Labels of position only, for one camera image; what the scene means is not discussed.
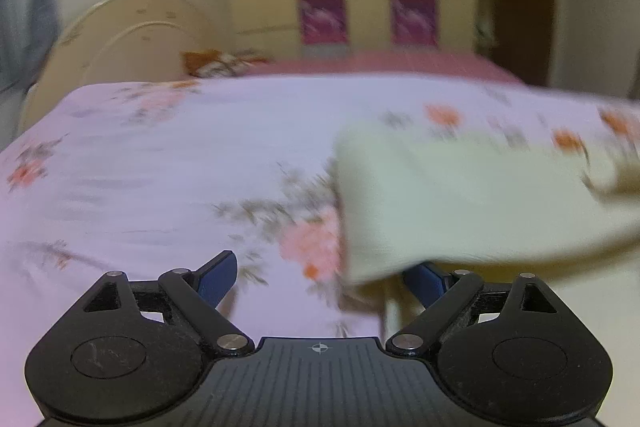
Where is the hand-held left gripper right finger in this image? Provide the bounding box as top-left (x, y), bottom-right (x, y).
top-left (385, 261), bottom-right (577, 361)

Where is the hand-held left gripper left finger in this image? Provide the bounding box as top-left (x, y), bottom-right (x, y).
top-left (65, 250), bottom-right (256, 359)

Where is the cream cloth garment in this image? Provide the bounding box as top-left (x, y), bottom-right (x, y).
top-left (332, 116), bottom-right (640, 286)

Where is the floral bed sheet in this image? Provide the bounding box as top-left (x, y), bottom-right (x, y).
top-left (0, 74), bottom-right (640, 427)

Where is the orange patterned pillow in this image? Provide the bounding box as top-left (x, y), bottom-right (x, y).
top-left (180, 49), bottom-right (272, 78)

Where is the pink bedspread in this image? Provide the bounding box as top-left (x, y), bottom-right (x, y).
top-left (170, 51), bottom-right (526, 86)

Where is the cream arched headboard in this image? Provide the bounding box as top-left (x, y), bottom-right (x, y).
top-left (17, 0), bottom-right (222, 134)

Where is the dark wooden door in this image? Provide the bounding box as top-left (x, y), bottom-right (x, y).
top-left (491, 0), bottom-right (557, 86)

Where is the grey curtain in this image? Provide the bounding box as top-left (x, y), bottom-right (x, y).
top-left (0, 0), bottom-right (65, 94)

